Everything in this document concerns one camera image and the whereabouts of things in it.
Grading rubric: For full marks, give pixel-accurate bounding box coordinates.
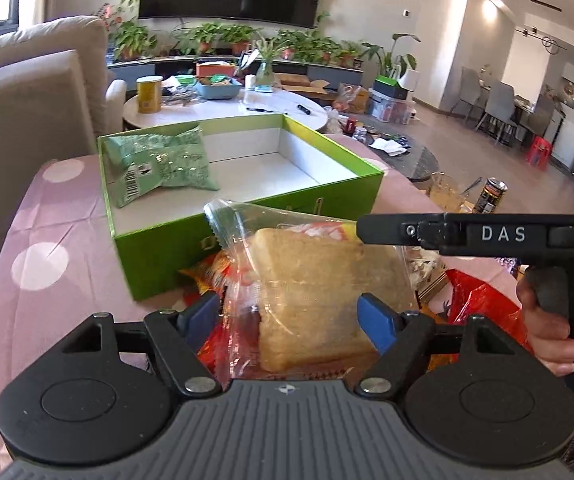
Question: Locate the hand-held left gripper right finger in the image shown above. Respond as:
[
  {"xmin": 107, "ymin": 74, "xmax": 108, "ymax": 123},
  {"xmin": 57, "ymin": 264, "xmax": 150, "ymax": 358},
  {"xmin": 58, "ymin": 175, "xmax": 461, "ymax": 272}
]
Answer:
[{"xmin": 356, "ymin": 292, "xmax": 515, "ymax": 400}]

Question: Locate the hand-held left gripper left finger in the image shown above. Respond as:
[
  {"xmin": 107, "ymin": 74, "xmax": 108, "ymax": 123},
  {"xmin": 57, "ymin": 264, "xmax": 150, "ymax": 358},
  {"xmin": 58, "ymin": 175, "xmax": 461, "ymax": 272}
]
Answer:
[{"xmin": 62, "ymin": 291, "xmax": 223, "ymax": 397}]

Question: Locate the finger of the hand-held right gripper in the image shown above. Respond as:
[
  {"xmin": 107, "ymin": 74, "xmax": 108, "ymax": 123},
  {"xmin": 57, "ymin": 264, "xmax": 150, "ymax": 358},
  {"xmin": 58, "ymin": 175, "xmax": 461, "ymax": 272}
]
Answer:
[{"xmin": 356, "ymin": 212, "xmax": 445, "ymax": 253}]

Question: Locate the green cardboard box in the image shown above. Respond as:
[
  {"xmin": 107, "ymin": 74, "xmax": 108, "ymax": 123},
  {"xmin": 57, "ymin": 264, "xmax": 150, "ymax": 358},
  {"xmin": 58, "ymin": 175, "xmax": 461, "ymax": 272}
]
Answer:
[{"xmin": 97, "ymin": 112, "xmax": 385, "ymax": 302}]

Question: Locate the red cracker snack packet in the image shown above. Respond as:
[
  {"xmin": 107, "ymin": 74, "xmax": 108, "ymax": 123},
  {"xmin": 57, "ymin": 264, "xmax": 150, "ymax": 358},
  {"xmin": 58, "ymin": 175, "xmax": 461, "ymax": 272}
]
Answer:
[{"xmin": 444, "ymin": 269, "xmax": 535, "ymax": 361}]

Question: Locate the clear bag of bread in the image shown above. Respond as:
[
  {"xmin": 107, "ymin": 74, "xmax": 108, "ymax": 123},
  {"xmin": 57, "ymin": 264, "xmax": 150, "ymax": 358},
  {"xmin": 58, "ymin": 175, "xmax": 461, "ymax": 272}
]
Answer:
[{"xmin": 202, "ymin": 199, "xmax": 420, "ymax": 382}]

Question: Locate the person's right hand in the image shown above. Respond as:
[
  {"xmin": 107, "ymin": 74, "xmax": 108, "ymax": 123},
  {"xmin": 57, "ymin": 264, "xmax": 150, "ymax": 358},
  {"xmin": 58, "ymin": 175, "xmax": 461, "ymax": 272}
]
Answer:
[{"xmin": 516, "ymin": 270, "xmax": 574, "ymax": 377}]

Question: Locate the yellow orange snack packet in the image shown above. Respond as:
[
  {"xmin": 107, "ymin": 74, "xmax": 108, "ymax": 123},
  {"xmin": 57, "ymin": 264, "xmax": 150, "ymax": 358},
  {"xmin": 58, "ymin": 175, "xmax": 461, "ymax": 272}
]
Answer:
[{"xmin": 179, "ymin": 252, "xmax": 233, "ymax": 302}]

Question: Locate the black beverage can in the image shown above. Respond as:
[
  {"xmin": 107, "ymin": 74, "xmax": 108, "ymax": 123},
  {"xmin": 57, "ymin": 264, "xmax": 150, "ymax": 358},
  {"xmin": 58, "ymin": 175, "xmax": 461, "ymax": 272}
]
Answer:
[{"xmin": 473, "ymin": 177, "xmax": 510, "ymax": 215}]

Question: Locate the white patterned snack packet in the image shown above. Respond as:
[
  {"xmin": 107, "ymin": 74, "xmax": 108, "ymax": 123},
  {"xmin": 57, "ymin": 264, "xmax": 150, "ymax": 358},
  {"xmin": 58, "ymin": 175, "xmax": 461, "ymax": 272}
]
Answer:
[{"xmin": 407, "ymin": 249, "xmax": 448, "ymax": 307}]

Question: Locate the dark round table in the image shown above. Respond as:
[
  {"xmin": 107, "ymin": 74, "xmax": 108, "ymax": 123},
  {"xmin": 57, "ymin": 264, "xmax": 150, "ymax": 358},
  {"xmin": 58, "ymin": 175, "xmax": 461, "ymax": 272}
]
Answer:
[{"xmin": 327, "ymin": 119, "xmax": 440, "ymax": 184}]

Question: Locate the red plastic stool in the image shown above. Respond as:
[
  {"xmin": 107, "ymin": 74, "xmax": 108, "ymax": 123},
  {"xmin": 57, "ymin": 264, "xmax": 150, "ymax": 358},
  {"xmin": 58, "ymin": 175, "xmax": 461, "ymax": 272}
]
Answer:
[{"xmin": 526, "ymin": 136, "xmax": 554, "ymax": 167}]

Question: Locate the clear storage box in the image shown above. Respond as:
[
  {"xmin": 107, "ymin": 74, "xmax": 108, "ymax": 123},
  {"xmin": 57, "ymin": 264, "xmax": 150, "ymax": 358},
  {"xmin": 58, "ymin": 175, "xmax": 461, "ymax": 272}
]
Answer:
[{"xmin": 369, "ymin": 95, "xmax": 416, "ymax": 126}]

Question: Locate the grey dining chair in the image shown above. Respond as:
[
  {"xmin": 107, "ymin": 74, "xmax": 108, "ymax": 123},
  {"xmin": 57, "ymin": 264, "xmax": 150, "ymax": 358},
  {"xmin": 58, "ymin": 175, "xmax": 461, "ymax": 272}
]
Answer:
[
  {"xmin": 477, "ymin": 80, "xmax": 518, "ymax": 147},
  {"xmin": 449, "ymin": 66, "xmax": 484, "ymax": 117}
]

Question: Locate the green snack packet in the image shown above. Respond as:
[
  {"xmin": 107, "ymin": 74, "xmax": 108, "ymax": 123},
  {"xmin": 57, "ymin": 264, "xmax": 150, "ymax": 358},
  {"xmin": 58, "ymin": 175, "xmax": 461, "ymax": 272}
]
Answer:
[{"xmin": 103, "ymin": 125, "xmax": 220, "ymax": 210}]

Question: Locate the open cardboard box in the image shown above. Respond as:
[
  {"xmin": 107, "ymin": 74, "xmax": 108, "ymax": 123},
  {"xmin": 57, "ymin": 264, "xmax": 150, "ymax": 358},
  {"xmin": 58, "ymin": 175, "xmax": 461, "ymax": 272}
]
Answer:
[{"xmin": 274, "ymin": 74, "xmax": 334, "ymax": 102}]

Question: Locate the white round table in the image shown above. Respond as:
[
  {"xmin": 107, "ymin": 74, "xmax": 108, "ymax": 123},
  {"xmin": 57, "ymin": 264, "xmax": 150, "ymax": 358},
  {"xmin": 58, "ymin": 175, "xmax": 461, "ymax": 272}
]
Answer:
[{"xmin": 123, "ymin": 85, "xmax": 329, "ymax": 135}]

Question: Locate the large-leaf potted plant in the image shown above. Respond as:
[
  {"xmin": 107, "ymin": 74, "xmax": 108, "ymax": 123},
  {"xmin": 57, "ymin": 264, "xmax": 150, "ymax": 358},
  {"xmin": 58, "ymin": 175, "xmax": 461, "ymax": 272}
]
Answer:
[{"xmin": 362, "ymin": 32, "xmax": 422, "ymax": 81}]

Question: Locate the green potted plant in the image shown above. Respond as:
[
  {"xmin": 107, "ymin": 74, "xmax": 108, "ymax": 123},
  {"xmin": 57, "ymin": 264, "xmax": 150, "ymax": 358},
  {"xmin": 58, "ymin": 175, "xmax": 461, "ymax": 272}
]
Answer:
[
  {"xmin": 186, "ymin": 22, "xmax": 224, "ymax": 54},
  {"xmin": 221, "ymin": 24, "xmax": 259, "ymax": 57},
  {"xmin": 111, "ymin": 20, "xmax": 159, "ymax": 62},
  {"xmin": 276, "ymin": 29, "xmax": 319, "ymax": 62},
  {"xmin": 317, "ymin": 39, "xmax": 364, "ymax": 69}
]

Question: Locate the pink polka dot tablecloth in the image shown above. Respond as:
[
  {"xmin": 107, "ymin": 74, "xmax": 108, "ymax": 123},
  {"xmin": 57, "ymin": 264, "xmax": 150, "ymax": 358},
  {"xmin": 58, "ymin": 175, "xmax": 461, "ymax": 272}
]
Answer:
[{"xmin": 0, "ymin": 132, "xmax": 535, "ymax": 476}]

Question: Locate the glass vase with plant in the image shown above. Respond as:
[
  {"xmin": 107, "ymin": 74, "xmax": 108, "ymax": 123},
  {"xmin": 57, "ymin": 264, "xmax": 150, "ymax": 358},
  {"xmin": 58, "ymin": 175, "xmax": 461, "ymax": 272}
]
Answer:
[{"xmin": 252, "ymin": 35, "xmax": 289, "ymax": 89}]

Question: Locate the blue basket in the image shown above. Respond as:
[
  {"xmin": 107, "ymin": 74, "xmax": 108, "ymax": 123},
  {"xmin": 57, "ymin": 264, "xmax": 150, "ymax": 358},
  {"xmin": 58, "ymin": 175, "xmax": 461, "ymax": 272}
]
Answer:
[{"xmin": 194, "ymin": 77, "xmax": 243, "ymax": 101}]

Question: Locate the yellow can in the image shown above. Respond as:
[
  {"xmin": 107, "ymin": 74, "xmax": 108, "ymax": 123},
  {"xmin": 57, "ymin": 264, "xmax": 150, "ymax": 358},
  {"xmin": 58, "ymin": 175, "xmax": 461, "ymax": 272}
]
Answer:
[{"xmin": 136, "ymin": 75, "xmax": 164, "ymax": 114}]

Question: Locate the orange box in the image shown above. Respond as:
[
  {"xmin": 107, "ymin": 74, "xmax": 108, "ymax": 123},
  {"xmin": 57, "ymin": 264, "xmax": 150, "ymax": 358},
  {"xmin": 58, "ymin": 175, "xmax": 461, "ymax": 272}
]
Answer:
[{"xmin": 195, "ymin": 61, "xmax": 238, "ymax": 80}]

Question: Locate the grey television cabinet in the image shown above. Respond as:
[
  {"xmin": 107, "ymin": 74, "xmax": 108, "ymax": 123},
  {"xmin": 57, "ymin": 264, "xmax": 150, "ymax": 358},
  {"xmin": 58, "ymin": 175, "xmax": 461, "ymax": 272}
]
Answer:
[{"xmin": 107, "ymin": 55, "xmax": 365, "ymax": 92}]

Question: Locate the beige sofa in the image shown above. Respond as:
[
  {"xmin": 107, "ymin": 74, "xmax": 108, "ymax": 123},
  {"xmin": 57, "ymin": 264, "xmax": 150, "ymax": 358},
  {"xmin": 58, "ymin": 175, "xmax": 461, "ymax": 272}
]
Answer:
[{"xmin": 0, "ymin": 15, "xmax": 128, "ymax": 241}]

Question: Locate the red flower decoration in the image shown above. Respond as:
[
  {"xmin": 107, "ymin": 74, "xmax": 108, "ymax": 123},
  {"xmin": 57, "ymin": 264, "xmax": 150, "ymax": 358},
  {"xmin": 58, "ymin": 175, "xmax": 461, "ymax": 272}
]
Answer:
[{"xmin": 94, "ymin": 4, "xmax": 124, "ymax": 32}]

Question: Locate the black wall light fixture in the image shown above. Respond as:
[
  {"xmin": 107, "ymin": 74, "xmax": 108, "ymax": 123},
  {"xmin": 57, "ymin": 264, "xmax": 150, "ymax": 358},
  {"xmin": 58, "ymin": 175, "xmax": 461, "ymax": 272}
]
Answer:
[{"xmin": 516, "ymin": 25, "xmax": 568, "ymax": 57}]

